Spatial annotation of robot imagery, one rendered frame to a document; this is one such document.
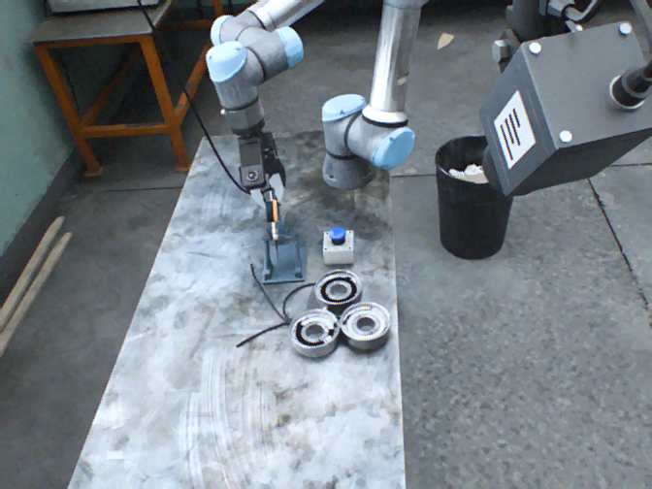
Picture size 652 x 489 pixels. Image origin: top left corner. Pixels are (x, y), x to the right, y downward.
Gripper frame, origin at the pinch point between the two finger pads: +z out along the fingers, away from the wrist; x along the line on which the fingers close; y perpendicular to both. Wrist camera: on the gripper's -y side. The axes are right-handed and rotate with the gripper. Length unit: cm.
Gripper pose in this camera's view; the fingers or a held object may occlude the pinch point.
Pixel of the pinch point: (272, 204)
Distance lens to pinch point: 133.4
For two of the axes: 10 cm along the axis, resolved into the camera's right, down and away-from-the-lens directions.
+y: -0.7, -6.5, 7.6
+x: -9.8, 2.0, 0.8
